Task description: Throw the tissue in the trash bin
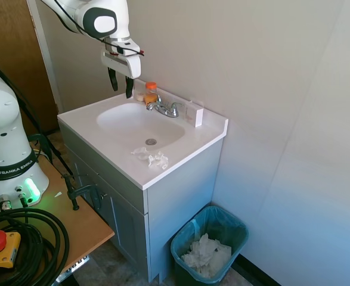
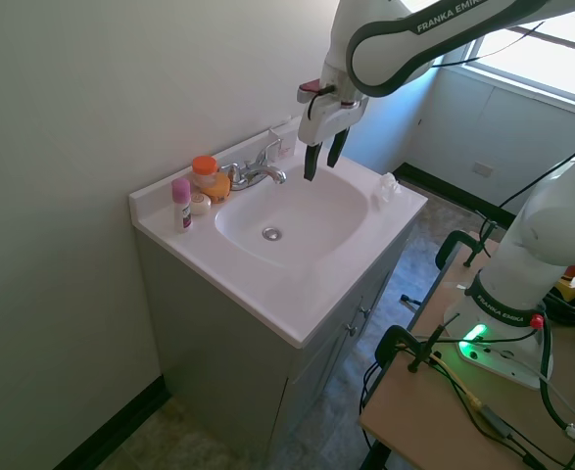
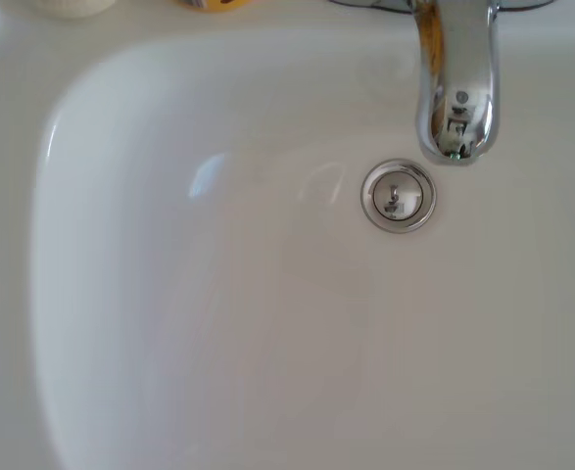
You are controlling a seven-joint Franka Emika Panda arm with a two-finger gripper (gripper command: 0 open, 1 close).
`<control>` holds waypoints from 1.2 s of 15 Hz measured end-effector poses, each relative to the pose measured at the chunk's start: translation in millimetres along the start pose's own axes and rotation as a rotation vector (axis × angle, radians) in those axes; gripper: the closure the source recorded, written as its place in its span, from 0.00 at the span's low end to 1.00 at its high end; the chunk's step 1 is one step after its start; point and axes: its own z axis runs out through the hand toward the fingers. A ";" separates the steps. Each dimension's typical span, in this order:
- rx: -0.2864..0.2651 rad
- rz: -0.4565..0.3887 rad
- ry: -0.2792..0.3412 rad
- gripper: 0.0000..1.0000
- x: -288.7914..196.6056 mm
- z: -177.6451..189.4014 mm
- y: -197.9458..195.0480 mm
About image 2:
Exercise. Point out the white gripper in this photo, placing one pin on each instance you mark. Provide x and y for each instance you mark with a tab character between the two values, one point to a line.
328	120

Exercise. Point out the white tissue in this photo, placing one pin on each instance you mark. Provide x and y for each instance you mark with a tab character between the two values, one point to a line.
387	186

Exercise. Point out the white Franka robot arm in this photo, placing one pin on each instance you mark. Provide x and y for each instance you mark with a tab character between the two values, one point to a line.
522	235

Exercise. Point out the white cardboard box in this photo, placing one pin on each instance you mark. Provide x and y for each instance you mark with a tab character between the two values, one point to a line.
283	142

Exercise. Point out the chrome sink drain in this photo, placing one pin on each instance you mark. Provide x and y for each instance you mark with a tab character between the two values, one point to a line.
273	233

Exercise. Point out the orange cream jar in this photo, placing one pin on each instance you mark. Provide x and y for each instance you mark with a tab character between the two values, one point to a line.
219	191

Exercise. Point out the clear jar with orange lid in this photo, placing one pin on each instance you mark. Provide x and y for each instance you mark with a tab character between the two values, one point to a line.
205	167

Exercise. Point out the short black baseboard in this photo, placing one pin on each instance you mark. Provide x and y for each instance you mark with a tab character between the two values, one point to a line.
444	186

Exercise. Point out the small round white jar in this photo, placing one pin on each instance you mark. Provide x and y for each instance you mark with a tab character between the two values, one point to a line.
201	204

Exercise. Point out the white sink vanity top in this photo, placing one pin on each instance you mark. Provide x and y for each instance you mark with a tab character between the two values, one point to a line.
277	294

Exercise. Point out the pink-capped deodorant stick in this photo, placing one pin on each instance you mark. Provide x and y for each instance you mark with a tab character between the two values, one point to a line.
181	208

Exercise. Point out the black table clamp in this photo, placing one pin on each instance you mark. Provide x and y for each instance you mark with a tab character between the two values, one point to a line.
456	240
390	338

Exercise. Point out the black stand foot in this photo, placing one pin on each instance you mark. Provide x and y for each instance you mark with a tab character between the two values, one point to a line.
408	299

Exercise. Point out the grey vanity cabinet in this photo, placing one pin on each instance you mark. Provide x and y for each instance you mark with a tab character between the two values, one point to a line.
218	343

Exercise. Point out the long black baseboard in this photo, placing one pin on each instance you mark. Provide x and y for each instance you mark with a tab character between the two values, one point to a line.
115	423

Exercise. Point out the red and grey wrist camera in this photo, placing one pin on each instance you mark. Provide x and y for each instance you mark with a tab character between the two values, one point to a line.
311	89

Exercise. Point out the white wall outlet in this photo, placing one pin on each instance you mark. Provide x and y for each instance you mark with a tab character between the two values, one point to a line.
483	169

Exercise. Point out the window with white frame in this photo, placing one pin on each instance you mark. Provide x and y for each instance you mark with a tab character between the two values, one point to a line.
541	54

